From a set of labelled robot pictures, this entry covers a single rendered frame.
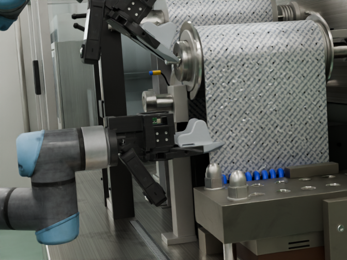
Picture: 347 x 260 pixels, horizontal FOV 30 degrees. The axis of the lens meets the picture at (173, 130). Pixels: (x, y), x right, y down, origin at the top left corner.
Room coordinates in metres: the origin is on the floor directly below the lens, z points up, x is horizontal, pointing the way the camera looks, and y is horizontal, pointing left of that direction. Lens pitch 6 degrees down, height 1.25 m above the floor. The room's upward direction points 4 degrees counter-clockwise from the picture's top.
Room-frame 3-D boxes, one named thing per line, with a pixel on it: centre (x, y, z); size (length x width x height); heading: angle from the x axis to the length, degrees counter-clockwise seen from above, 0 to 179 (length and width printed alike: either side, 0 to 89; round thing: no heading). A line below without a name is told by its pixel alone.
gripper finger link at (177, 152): (1.13, -0.01, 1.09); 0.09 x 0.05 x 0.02; 102
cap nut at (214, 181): (1.09, -0.06, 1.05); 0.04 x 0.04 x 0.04
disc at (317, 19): (1.28, -0.29, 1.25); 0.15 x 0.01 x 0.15; 13
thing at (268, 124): (1.19, -0.18, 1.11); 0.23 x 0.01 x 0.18; 103
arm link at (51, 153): (1.10, 0.21, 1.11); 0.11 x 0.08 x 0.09; 103
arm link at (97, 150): (1.12, 0.14, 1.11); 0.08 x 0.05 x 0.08; 13
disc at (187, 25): (1.22, -0.04, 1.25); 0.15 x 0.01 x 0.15; 13
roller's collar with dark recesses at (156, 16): (1.46, 0.04, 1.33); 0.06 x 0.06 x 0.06; 13
